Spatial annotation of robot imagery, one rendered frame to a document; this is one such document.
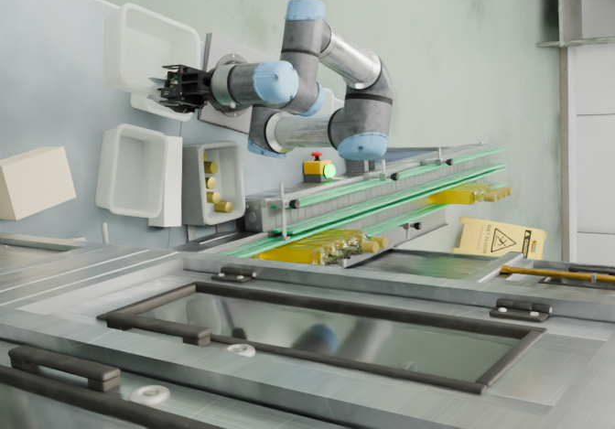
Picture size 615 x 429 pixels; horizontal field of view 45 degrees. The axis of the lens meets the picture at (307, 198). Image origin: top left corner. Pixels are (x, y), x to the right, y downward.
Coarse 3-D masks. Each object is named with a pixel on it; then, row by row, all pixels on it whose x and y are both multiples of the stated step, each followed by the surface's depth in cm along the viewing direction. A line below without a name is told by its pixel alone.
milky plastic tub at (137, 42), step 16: (112, 16) 148; (128, 16) 150; (144, 16) 151; (160, 16) 153; (112, 32) 147; (128, 32) 155; (144, 32) 158; (160, 32) 159; (176, 32) 160; (192, 32) 161; (112, 48) 147; (128, 48) 154; (144, 48) 158; (160, 48) 162; (176, 48) 164; (192, 48) 162; (112, 64) 146; (128, 64) 154; (144, 64) 158; (160, 64) 162; (176, 64) 164; (192, 64) 161; (112, 80) 146; (128, 80) 144; (144, 80) 157
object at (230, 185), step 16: (224, 144) 208; (208, 160) 213; (224, 160) 217; (240, 160) 214; (208, 176) 214; (224, 176) 218; (240, 176) 215; (224, 192) 219; (240, 192) 216; (208, 208) 214; (240, 208) 217
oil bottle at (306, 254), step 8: (280, 248) 211; (288, 248) 210; (296, 248) 209; (304, 248) 208; (312, 248) 207; (320, 248) 208; (264, 256) 215; (272, 256) 213; (280, 256) 212; (288, 256) 210; (296, 256) 208; (304, 256) 207; (312, 256) 205; (320, 256) 205; (320, 264) 206
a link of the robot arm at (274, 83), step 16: (240, 64) 135; (256, 64) 132; (272, 64) 129; (288, 64) 131; (240, 80) 132; (256, 80) 130; (272, 80) 128; (288, 80) 131; (240, 96) 133; (256, 96) 131; (272, 96) 130; (288, 96) 131
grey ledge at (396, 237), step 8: (424, 216) 305; (432, 216) 311; (440, 216) 318; (424, 224) 305; (432, 224) 311; (440, 224) 318; (448, 224) 321; (384, 232) 278; (392, 232) 283; (400, 232) 288; (416, 232) 300; (424, 232) 305; (392, 240) 283; (400, 240) 288; (408, 240) 293; (384, 248) 278; (352, 256) 260; (360, 256) 264; (368, 256) 269; (328, 264) 247
